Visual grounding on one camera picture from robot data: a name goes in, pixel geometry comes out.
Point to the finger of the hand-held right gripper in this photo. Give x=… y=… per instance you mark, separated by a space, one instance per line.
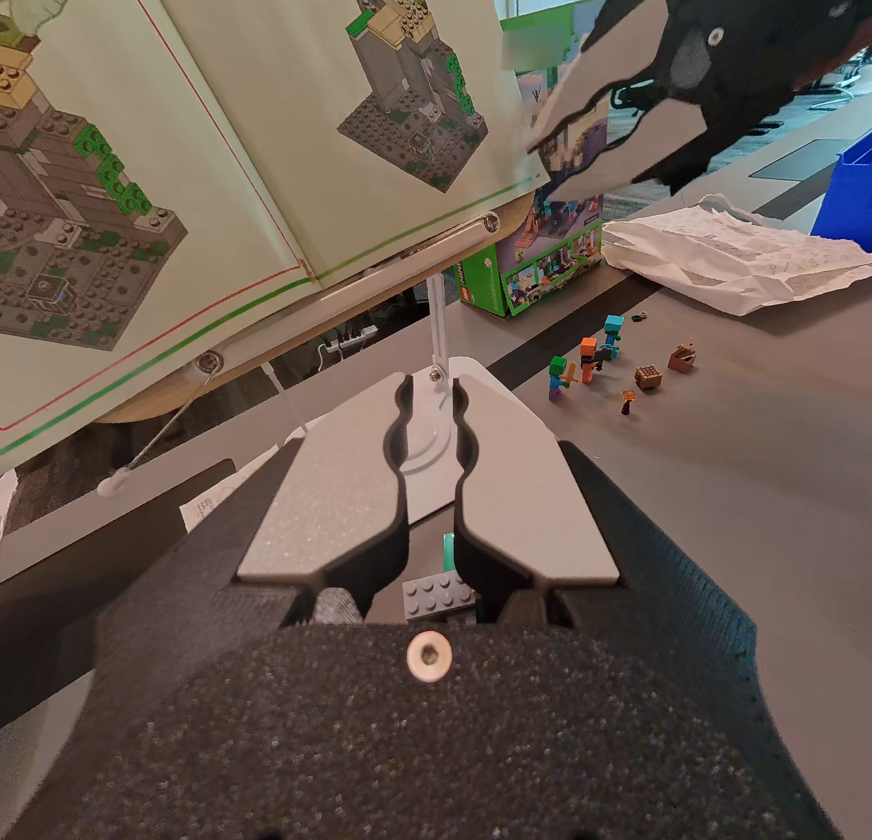
x=647 y=145
x=613 y=57

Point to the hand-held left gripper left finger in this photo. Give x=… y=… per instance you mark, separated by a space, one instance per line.
x=327 y=499

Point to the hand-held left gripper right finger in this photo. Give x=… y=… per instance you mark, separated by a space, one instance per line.
x=531 y=499

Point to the brick building instruction booklet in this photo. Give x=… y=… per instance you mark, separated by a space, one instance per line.
x=272 y=104

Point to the grey desk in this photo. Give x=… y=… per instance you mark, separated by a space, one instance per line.
x=715 y=479

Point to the teal brick piece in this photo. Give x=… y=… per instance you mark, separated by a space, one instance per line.
x=449 y=552

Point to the green zombie minifigure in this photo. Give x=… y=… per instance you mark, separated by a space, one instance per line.
x=560 y=377

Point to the grey brick plate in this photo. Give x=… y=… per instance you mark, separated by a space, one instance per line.
x=436 y=595

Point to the small torch brick piece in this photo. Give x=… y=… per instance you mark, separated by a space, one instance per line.
x=628 y=403

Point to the orange minifigure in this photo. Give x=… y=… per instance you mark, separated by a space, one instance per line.
x=588 y=360

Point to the white power strip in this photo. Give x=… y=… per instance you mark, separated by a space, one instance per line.
x=351 y=339

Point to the small brown cube brick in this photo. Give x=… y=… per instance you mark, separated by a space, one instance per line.
x=647 y=378

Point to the green toy set box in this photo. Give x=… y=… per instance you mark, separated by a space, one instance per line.
x=538 y=275

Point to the teal minifigure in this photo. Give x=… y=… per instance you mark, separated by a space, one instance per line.
x=612 y=332

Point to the blue plastic bin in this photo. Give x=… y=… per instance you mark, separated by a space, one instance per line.
x=848 y=193

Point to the small brown chest brick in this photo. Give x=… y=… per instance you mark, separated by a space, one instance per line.
x=681 y=359

